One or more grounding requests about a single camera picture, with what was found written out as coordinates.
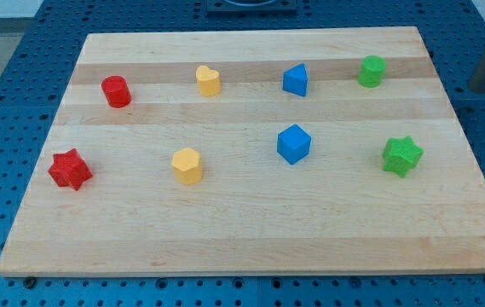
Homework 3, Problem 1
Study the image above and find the green star block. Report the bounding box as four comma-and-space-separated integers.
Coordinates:
382, 136, 424, 177

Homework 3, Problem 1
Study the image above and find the red star block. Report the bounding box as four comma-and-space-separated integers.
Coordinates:
49, 148, 93, 190

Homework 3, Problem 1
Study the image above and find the blue cube block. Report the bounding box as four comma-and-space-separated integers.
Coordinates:
277, 124, 312, 165

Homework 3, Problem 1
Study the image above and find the yellow hexagon block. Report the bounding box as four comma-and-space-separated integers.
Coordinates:
171, 148, 203, 185

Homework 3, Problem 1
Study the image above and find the wooden board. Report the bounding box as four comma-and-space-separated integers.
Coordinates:
0, 26, 485, 277

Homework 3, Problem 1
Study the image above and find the yellow heart block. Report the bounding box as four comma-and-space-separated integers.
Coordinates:
195, 66, 222, 97

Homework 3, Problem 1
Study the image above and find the blue triangle block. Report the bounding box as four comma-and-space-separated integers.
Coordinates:
282, 63, 309, 96

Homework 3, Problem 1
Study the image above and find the red cylinder block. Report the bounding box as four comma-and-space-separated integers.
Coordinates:
101, 75, 132, 108

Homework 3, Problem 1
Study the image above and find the green cylinder block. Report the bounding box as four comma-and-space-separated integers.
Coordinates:
358, 55, 387, 88

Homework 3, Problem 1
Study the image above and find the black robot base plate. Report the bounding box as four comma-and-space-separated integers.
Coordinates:
205, 0, 297, 14

